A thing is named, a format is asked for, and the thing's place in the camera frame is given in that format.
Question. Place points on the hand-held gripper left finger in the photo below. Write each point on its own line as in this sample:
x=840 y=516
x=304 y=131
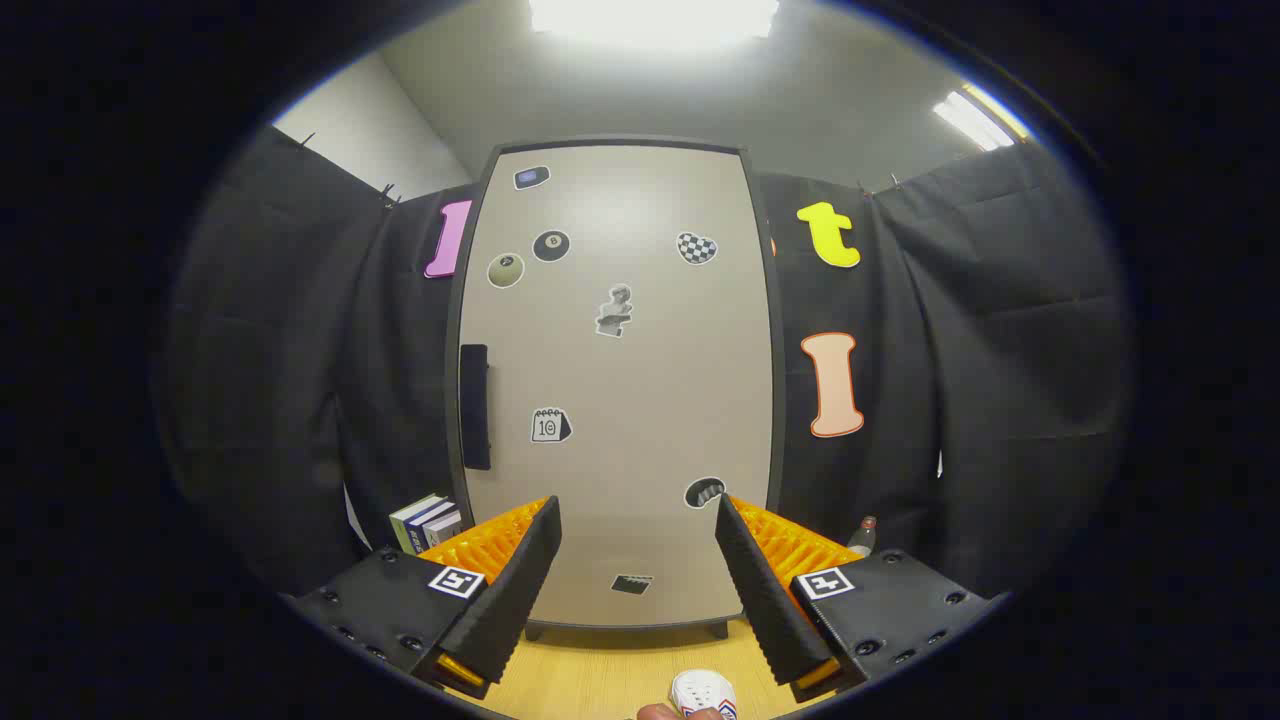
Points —
x=520 y=570

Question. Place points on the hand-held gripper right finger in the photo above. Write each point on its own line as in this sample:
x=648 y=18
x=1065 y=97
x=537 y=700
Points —
x=760 y=580

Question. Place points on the white canvas shoe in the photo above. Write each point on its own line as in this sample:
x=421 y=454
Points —
x=703 y=692

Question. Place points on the dark grey shoe cabinet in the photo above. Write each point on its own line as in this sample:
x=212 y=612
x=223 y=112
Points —
x=776 y=400

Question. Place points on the beige shoe cabinet door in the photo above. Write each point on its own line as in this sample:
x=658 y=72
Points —
x=640 y=400

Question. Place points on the dark blue spine book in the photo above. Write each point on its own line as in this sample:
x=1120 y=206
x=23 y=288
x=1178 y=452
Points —
x=425 y=520

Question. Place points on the clear plastic bottle red label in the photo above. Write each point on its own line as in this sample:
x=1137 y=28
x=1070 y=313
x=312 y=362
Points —
x=862 y=537

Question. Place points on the green spine book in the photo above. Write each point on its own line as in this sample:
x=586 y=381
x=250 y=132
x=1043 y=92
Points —
x=405 y=520

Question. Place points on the black backdrop cloth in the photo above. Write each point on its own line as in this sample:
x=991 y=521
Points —
x=1000 y=350

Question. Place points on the long ceiling light strip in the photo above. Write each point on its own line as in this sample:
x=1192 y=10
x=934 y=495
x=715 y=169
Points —
x=975 y=118

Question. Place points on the large ceiling light panel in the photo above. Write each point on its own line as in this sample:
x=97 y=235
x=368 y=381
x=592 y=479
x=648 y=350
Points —
x=650 y=15

